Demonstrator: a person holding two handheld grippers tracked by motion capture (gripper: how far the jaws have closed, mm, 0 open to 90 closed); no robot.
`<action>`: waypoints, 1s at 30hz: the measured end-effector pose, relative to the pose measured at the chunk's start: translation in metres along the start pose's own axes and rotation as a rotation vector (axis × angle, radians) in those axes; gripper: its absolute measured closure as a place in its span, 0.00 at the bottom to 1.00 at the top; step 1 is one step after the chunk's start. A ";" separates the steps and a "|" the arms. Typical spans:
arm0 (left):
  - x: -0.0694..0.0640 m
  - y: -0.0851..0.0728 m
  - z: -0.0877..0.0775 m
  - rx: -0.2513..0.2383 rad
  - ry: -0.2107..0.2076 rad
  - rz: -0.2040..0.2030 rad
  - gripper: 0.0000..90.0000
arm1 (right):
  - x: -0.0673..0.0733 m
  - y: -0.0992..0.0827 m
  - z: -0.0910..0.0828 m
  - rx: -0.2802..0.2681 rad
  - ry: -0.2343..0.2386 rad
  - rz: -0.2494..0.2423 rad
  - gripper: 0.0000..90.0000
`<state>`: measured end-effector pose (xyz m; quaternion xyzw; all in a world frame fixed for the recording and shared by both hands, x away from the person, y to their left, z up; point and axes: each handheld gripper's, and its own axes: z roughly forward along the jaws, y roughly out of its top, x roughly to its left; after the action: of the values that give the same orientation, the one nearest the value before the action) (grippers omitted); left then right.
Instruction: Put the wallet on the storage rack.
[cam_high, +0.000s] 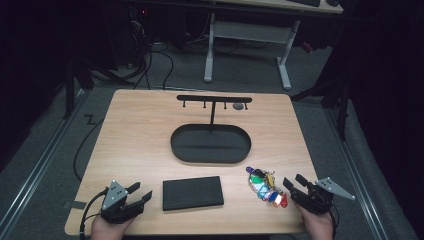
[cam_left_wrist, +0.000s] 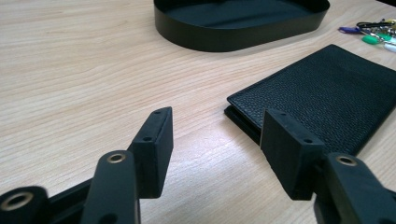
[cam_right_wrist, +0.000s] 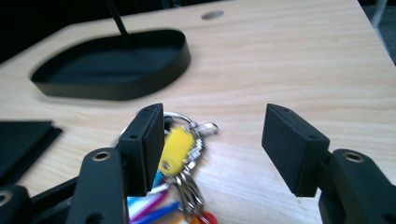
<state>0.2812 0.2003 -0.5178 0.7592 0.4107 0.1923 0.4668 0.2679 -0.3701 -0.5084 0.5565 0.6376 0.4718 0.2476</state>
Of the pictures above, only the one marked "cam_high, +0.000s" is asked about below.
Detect white-legged wooden desk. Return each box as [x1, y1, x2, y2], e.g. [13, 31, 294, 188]
[203, 0, 344, 91]

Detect person's right hand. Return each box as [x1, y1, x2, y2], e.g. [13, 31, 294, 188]
[294, 200, 335, 240]

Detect grey tape patch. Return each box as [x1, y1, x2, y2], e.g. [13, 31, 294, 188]
[69, 200, 88, 211]

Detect black floor cable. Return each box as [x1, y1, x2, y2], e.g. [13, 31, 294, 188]
[72, 116, 105, 183]

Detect black metal stand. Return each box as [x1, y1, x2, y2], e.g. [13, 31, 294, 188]
[62, 49, 95, 120]
[289, 74, 352, 142]

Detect black computer tower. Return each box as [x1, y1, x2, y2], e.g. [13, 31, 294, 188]
[128, 4, 158, 69]

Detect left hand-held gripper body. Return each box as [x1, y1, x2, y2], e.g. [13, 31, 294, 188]
[99, 179, 148, 225]

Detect metal floor rail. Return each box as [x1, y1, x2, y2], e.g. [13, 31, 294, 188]
[323, 107, 390, 240]
[0, 88, 88, 232]

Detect keys with colourful tags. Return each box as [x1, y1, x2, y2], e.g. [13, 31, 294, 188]
[245, 165, 289, 209]

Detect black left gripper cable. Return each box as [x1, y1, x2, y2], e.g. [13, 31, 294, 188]
[78, 187, 110, 240]

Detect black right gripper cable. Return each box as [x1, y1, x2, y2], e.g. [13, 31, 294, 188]
[327, 202, 340, 235]

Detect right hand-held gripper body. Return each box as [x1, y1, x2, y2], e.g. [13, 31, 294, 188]
[290, 176, 356, 215]

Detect black key stand with tray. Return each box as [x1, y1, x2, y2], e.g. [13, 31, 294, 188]
[169, 94, 253, 165]

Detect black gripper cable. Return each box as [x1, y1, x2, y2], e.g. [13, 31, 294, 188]
[78, 187, 110, 240]
[327, 202, 340, 235]

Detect person's left hand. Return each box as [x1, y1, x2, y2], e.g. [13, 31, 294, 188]
[90, 214, 135, 240]

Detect bundle of black cables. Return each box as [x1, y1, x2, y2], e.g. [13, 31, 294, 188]
[132, 41, 175, 91]

